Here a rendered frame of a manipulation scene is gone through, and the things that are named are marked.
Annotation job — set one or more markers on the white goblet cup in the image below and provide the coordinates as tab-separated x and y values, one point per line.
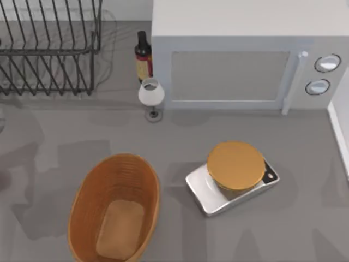
151	94

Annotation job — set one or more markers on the white kitchen scale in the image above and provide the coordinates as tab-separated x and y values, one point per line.
207	191

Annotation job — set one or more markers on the orange round scale plate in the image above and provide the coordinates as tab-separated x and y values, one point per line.
235	165

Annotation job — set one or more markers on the microwave door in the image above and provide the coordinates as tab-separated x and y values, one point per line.
229	77

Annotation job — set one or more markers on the dark glass bottle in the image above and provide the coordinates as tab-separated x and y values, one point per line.
143	58

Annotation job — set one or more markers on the orange woven basket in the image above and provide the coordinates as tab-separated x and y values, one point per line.
90	196

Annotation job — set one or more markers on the pale microwave oven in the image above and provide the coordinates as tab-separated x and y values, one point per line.
245	24

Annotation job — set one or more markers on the microwave knob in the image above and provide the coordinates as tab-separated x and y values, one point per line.
327	63
317	86

